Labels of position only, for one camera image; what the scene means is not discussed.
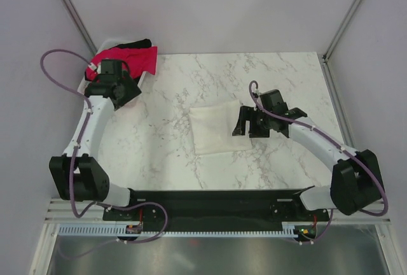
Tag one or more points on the white t-shirt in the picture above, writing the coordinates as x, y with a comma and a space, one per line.
212, 128

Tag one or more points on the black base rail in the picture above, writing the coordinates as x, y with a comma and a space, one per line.
217, 211

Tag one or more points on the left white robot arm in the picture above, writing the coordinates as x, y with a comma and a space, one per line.
77, 174

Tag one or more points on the right aluminium frame post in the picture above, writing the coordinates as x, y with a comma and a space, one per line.
350, 14

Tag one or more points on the black t-shirt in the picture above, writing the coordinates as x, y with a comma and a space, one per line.
141, 44

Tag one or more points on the left aluminium frame post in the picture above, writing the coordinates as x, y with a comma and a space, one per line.
79, 25

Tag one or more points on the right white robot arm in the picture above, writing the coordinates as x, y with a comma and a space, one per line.
356, 180

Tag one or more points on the white plastic basket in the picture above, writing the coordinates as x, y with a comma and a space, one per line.
107, 45

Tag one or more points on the white slotted cable duct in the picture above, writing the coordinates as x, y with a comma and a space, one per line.
122, 230

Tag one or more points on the red t-shirt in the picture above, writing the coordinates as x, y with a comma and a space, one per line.
135, 60

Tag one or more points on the aluminium frame post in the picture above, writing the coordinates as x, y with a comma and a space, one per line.
79, 25
350, 14

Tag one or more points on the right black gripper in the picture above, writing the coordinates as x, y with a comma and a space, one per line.
245, 114

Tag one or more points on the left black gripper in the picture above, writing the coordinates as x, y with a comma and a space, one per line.
133, 90

